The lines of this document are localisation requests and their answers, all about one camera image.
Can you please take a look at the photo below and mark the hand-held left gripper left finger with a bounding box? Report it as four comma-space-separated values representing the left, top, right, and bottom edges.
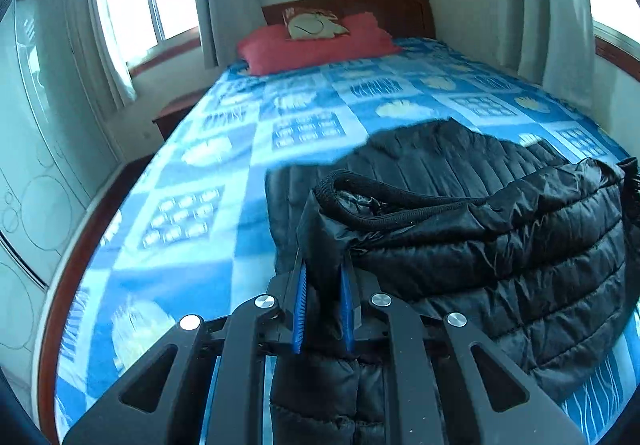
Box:
62, 256, 309, 445

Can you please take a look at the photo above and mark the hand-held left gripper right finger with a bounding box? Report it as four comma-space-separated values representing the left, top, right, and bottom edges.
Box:
340, 264, 587, 445

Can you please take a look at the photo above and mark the black quilted puffer jacket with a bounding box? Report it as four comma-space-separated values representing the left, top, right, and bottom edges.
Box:
265, 117, 640, 445

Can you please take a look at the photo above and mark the blue patterned bedsheet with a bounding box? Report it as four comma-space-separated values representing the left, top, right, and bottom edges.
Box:
52, 37, 632, 445

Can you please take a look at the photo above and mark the wooden nightstand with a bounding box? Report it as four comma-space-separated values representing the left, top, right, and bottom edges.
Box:
152, 87, 208, 142

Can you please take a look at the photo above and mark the red pillow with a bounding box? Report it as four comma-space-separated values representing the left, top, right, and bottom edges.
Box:
236, 14, 403, 76

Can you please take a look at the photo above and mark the small printed cushion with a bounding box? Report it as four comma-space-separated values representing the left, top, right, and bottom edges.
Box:
282, 7, 351, 42

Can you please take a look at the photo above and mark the wooden headboard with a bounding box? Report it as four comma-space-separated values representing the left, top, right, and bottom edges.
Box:
261, 0, 437, 42

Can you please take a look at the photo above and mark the glass sliding door wardrobe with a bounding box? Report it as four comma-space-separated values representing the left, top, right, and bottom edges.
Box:
0, 0, 126, 376

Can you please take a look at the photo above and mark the white sheer curtain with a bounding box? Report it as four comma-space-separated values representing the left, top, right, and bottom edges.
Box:
85, 0, 138, 108

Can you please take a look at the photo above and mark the wooden bed frame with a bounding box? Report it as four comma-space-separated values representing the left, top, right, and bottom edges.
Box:
37, 155, 156, 431

